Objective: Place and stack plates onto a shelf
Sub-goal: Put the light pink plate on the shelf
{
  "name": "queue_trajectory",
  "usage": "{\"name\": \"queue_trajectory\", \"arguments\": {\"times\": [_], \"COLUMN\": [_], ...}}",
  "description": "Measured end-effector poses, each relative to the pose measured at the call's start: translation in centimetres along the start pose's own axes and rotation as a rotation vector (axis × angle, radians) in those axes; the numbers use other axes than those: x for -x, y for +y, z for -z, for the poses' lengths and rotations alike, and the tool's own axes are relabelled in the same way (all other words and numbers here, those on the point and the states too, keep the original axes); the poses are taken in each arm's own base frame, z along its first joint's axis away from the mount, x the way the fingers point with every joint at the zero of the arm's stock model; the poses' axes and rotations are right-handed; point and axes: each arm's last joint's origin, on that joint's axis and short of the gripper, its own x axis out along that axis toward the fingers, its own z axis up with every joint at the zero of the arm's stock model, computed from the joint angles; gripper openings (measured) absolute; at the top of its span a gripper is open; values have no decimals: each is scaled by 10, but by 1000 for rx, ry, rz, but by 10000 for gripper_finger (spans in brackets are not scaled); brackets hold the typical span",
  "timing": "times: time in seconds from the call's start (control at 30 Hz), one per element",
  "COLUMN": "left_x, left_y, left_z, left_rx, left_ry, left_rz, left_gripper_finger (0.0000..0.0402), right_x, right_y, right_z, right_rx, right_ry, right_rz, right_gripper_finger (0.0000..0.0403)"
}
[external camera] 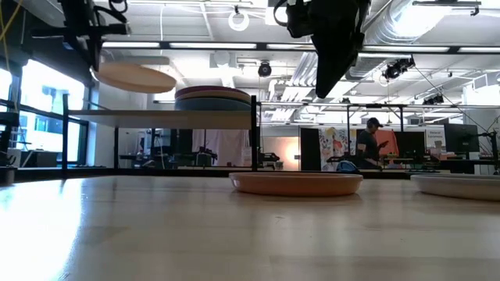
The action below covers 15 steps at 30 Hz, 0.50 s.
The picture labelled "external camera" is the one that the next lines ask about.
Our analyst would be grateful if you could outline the purple plate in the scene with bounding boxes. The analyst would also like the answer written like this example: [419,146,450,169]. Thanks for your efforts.
[174,85,252,99]

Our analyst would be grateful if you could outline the overhead light bar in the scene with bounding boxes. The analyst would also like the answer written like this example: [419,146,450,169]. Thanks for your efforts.
[99,40,500,55]

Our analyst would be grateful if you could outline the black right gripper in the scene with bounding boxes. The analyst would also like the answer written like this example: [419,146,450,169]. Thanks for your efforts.
[287,0,371,99]

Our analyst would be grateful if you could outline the black ceiling spotlights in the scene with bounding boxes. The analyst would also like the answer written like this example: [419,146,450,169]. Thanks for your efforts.
[381,57,416,82]

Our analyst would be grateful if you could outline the standing person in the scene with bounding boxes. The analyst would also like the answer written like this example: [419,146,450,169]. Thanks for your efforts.
[355,116,391,172]

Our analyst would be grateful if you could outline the black ceiling dome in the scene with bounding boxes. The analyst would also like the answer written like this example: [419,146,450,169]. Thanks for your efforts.
[257,59,273,78]

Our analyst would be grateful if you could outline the colourful poster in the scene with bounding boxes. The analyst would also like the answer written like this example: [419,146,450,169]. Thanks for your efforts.
[318,127,355,172]

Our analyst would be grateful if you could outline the orange panel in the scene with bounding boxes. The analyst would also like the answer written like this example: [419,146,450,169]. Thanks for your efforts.
[373,129,400,158]

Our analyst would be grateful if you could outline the light peach plate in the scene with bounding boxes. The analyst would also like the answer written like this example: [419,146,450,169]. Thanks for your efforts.
[90,61,178,95]

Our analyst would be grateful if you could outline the silver ventilation duct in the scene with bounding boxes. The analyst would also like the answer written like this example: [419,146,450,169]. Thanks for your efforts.
[361,0,445,44]

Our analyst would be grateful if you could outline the black panel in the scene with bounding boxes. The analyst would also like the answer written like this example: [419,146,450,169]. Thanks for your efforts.
[299,127,321,172]

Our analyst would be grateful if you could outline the beige plate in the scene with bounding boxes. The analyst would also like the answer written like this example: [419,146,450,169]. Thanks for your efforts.
[409,173,500,203]

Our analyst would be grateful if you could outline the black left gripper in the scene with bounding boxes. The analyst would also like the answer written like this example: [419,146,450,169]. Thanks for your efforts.
[30,23,132,73]

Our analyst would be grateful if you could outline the white ring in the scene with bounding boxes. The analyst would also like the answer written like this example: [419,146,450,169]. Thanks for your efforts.
[227,9,251,33]

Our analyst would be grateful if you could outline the terracotta brown plate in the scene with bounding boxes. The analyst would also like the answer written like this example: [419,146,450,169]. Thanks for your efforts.
[228,172,364,197]

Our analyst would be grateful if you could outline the white curtain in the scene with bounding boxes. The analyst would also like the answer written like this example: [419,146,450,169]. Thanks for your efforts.
[191,129,252,168]

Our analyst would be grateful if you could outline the dark blue-green plate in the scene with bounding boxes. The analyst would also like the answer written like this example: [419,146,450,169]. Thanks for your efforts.
[173,97,252,112]

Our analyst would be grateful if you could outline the black background monitor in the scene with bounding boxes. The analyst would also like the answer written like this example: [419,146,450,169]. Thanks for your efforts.
[443,123,480,155]

